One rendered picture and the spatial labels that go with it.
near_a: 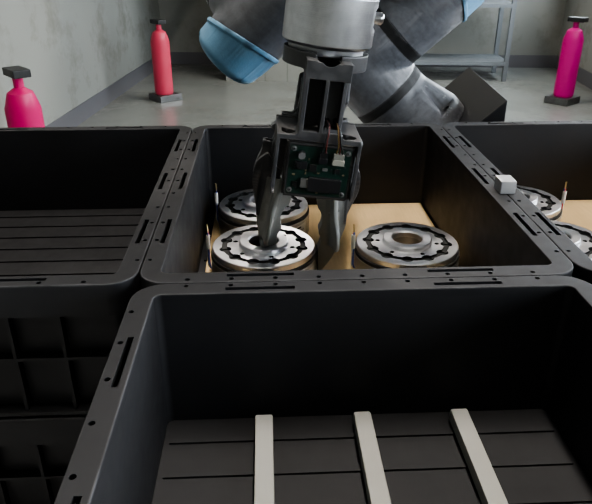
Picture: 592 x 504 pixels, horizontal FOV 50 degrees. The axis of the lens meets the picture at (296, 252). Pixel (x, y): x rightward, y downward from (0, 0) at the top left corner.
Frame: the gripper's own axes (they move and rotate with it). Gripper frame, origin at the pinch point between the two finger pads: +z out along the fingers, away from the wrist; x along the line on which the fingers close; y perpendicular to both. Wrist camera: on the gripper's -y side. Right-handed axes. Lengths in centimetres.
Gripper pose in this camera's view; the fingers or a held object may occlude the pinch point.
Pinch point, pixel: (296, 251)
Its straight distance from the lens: 63.7
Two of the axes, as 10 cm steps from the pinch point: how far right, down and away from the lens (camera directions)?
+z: -1.2, 8.9, 4.3
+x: 9.9, 1.0, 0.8
